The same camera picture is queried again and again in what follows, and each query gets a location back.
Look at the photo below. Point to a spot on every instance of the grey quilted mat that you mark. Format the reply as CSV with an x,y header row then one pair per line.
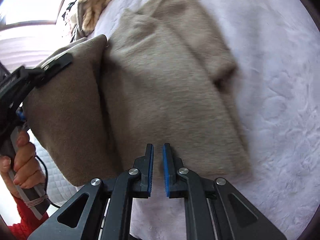
x,y
59,189

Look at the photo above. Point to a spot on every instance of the taupe knitted sweater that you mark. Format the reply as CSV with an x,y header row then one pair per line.
x,y
162,77

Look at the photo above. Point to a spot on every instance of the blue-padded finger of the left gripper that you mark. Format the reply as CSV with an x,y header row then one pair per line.
x,y
20,114

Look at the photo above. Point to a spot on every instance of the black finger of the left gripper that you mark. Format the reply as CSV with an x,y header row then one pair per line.
x,y
53,68

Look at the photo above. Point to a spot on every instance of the red left sleeve forearm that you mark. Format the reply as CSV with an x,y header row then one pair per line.
x,y
28,224

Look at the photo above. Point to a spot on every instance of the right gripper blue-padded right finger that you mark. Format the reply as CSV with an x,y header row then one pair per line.
x,y
214,209

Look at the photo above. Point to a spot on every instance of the cream striped knitted garment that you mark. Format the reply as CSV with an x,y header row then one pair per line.
x,y
88,15

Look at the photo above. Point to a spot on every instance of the person's left hand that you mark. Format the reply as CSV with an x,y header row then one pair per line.
x,y
26,171

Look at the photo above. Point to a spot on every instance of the lavender embossed bed cover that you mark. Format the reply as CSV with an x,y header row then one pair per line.
x,y
276,45

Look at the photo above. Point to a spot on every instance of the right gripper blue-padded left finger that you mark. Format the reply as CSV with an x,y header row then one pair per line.
x,y
102,208

